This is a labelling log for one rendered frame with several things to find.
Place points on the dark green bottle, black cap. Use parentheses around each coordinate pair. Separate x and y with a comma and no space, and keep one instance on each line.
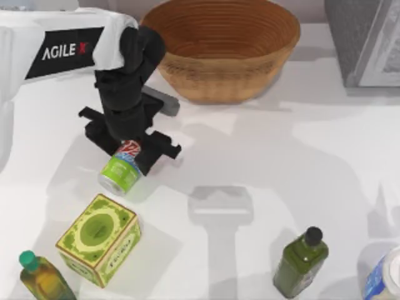
(300,264)

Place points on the yellow bottle with green cap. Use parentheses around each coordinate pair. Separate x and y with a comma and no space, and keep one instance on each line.
(42,276)

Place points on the brown woven basket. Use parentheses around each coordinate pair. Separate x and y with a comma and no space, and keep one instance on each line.
(220,59)

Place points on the green and white can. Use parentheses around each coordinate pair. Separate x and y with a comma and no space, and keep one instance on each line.
(120,170)

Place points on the blue and white bottle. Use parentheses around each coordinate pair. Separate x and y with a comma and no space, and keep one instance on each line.
(382,276)

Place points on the green and cream box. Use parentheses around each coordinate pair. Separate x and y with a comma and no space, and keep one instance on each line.
(97,237)

